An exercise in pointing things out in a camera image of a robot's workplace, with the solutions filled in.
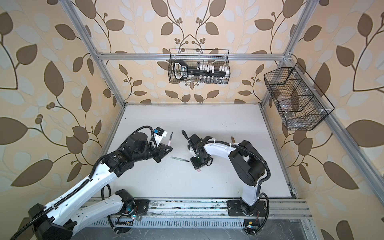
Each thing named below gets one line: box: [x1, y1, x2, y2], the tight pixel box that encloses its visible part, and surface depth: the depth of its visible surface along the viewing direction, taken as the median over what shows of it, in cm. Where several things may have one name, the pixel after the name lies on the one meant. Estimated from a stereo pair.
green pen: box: [170, 156, 190, 162], surface depth 93 cm
